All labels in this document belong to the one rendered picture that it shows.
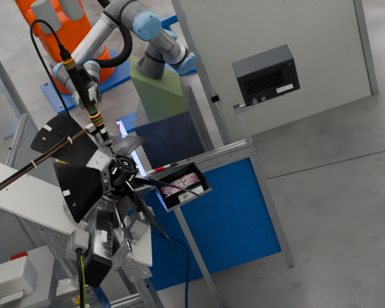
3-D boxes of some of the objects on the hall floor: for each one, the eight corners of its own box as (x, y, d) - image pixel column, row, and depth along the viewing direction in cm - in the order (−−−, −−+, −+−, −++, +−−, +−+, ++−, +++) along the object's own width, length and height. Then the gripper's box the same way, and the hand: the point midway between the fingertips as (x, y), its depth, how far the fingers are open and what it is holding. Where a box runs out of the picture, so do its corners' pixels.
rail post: (288, 269, 330) (249, 156, 289) (286, 264, 333) (247, 152, 292) (294, 266, 329) (257, 154, 289) (293, 261, 333) (255, 150, 292)
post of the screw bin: (221, 315, 318) (170, 202, 277) (219, 311, 321) (168, 198, 279) (226, 312, 318) (175, 199, 277) (224, 308, 321) (173, 196, 279)
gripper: (107, 88, 245) (106, 112, 227) (81, 97, 246) (77, 121, 228) (99, 69, 241) (96, 92, 223) (73, 79, 242) (68, 102, 224)
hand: (84, 99), depth 225 cm, fingers closed on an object, 4 cm apart
